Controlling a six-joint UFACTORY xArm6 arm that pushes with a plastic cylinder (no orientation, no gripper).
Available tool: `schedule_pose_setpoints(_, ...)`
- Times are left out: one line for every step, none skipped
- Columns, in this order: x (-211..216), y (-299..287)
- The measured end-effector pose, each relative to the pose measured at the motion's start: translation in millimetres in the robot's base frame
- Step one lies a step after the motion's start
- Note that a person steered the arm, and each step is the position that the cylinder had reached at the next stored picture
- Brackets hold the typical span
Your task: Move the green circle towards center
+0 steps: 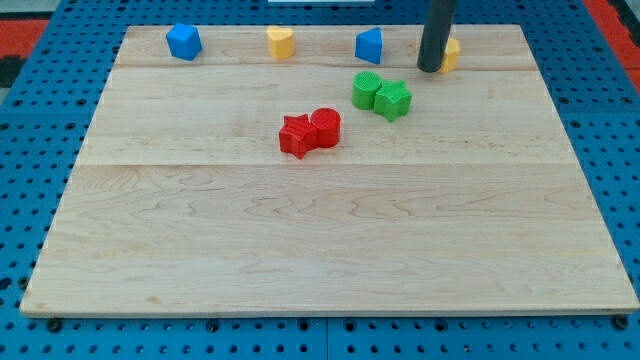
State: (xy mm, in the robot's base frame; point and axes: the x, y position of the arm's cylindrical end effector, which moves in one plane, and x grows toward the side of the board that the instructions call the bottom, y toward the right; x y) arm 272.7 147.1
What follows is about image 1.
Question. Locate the blue triangle block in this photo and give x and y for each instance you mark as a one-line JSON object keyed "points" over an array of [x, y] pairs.
{"points": [[369, 46]]}

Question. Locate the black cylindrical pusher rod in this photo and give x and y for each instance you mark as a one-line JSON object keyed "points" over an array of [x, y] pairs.
{"points": [[436, 30]]}

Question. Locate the green star block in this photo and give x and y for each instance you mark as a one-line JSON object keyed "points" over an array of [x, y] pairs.
{"points": [[392, 100]]}

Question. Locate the yellow pentagon block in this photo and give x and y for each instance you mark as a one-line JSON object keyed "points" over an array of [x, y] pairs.
{"points": [[451, 56]]}

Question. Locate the green cylinder block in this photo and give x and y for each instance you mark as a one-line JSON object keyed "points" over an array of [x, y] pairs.
{"points": [[365, 86]]}

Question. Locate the blue cube block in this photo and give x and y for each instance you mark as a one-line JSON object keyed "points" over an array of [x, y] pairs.
{"points": [[183, 41]]}

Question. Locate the light wooden board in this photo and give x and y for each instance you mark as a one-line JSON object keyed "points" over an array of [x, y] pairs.
{"points": [[181, 204]]}

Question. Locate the red star block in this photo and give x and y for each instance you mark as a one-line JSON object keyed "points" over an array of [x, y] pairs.
{"points": [[297, 135]]}

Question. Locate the red cylinder block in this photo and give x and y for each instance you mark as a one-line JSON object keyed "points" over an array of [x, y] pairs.
{"points": [[327, 123]]}

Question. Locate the yellow heart block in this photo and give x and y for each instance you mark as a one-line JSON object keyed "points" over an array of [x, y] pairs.
{"points": [[281, 42]]}

